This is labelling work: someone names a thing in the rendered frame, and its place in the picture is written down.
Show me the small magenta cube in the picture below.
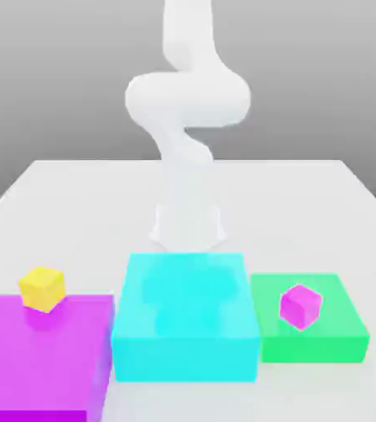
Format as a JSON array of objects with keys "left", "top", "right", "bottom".
[{"left": 279, "top": 283, "right": 324, "bottom": 331}]

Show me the small yellow cube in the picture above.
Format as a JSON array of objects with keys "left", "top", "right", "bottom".
[{"left": 18, "top": 265, "right": 68, "bottom": 314}]

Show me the large cyan box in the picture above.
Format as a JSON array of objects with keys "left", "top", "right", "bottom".
[{"left": 110, "top": 252, "right": 261, "bottom": 383}]

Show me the large green box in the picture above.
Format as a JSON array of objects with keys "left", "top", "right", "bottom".
[{"left": 249, "top": 272, "right": 371, "bottom": 364}]

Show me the large magenta box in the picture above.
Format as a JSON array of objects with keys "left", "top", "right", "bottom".
[{"left": 0, "top": 293, "right": 115, "bottom": 422}]

